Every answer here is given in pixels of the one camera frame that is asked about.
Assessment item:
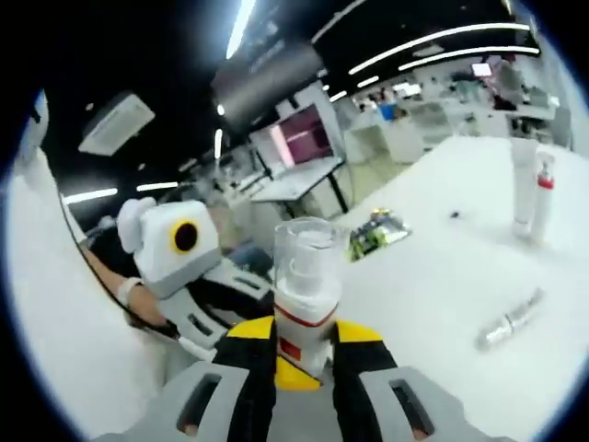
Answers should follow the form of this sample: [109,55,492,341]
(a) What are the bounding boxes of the maroon screen monitor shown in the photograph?
[269,103,335,169]

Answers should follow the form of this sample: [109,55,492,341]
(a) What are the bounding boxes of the large black ceiling sign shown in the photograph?
[210,39,324,128]

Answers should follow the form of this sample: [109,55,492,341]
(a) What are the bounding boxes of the ceiling air conditioner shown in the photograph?
[77,91,156,156]

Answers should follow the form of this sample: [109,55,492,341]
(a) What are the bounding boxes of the long ceiling light strip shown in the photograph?
[348,22,531,76]
[398,45,541,73]

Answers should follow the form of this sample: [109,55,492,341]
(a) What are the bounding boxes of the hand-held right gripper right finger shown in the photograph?
[331,320,467,442]

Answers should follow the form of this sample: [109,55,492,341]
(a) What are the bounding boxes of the person's left hand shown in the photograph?
[126,284,179,341]

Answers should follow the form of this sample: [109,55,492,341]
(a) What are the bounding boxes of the white wristband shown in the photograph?
[117,275,145,301]

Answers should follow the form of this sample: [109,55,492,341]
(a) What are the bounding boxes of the white desk black legs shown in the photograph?
[250,156,352,218]

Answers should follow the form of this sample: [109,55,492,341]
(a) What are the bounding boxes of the person's white shirt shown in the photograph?
[4,151,167,441]

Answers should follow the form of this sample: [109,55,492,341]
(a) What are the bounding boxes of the green printed packet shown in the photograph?
[348,212,412,263]

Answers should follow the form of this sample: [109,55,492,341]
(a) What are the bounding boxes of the red collar skincare pump bottle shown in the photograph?
[528,151,557,242]

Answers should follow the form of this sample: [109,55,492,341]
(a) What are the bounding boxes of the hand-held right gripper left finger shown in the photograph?
[158,315,280,442]

